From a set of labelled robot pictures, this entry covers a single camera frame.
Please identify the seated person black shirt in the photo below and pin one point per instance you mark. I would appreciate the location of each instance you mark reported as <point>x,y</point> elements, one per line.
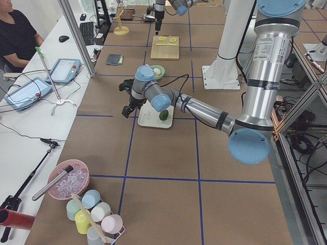
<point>18,38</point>

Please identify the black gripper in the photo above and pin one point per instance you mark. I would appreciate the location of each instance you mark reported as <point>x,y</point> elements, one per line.
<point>134,101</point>
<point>159,17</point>

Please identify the red cylinder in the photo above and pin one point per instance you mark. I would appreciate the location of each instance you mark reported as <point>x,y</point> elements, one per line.
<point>18,220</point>

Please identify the black keyboard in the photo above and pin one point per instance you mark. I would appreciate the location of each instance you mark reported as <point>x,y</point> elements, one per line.
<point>87,32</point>

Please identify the white cup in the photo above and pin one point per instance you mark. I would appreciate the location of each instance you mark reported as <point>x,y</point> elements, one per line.
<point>100,211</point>

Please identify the green cup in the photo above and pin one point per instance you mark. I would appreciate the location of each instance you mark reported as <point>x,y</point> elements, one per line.
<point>71,209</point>

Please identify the bamboo cutting board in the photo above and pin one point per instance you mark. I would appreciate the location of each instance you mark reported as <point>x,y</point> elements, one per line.
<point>164,52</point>

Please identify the near teach pendant tablet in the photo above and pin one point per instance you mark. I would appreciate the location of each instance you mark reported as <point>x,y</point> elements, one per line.
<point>26,95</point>

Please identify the steel scoop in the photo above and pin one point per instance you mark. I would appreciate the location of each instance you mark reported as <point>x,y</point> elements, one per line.
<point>145,17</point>

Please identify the grey cup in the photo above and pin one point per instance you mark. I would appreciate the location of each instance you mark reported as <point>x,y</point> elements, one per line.
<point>93,237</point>

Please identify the cream bear tray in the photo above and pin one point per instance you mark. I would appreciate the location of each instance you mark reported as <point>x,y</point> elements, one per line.
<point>149,117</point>

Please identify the steel tube in bowl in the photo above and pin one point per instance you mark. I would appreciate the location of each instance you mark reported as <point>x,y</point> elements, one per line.
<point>52,183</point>

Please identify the black tripod stick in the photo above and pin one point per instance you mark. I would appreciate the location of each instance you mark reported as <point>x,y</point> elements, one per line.
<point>12,202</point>

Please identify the grey folded cloth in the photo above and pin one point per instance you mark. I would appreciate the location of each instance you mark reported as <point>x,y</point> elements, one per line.
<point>114,59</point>

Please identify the lemon slice stack upper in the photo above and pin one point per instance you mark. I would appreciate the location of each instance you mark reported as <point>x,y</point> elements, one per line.
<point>162,38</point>

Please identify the green lime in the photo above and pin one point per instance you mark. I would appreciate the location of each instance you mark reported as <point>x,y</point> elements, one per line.
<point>164,115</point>

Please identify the green ceramic bowl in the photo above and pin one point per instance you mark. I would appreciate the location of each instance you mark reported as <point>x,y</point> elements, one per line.
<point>162,71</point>

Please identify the yellow cup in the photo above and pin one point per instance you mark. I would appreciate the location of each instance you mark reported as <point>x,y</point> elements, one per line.
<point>82,223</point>

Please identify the reacher grabber tool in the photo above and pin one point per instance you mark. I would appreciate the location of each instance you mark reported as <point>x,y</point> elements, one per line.
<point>59,101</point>

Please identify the teach pendant tablet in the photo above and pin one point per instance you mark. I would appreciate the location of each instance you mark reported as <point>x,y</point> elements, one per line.
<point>64,70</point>
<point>26,95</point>

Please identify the blue cup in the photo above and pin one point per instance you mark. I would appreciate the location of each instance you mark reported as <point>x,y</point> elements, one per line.
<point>91,198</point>

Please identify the black computer mouse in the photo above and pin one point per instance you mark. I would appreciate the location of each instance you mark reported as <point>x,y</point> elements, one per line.
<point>63,38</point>

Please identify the far teach pendant tablet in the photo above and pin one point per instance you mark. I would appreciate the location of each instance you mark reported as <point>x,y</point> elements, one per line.
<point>64,70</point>

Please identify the wooden mug tree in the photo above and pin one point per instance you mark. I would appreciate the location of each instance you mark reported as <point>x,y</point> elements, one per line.
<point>127,13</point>

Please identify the yellow plastic knife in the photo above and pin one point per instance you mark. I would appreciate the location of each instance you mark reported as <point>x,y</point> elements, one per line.
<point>165,44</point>

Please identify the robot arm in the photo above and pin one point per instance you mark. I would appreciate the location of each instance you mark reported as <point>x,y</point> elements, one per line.
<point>180,6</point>
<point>250,130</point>

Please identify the pink cup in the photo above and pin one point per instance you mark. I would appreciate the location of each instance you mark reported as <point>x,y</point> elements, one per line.
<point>112,224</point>

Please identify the pink bowl with ice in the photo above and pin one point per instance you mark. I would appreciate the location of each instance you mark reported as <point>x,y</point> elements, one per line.
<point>75,182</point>

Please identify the aluminium frame post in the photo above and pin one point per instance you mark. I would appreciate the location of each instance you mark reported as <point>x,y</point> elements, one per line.
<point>75,31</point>

